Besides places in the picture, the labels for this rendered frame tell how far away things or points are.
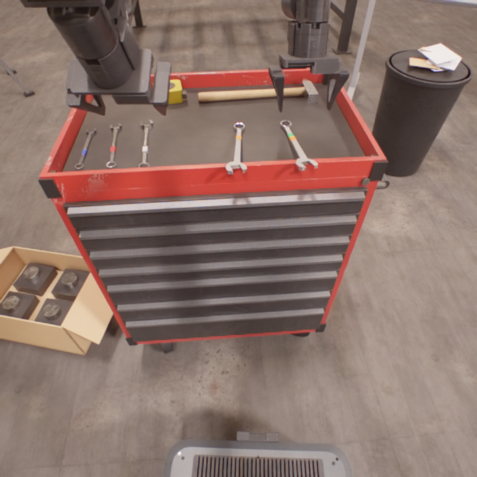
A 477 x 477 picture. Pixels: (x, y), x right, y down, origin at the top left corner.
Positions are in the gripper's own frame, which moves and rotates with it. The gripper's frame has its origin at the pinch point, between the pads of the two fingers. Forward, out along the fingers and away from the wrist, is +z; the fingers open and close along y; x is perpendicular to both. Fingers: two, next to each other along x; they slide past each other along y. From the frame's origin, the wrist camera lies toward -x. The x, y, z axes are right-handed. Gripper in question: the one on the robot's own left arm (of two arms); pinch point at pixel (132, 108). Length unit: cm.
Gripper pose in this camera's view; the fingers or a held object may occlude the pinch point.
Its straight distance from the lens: 59.9
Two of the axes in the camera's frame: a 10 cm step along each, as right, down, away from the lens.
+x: -0.3, 9.8, -2.0
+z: 0.2, 2.0, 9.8
